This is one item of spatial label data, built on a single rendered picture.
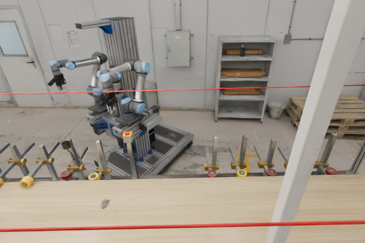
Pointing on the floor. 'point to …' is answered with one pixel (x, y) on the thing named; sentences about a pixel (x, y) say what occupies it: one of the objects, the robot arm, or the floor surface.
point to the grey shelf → (225, 108)
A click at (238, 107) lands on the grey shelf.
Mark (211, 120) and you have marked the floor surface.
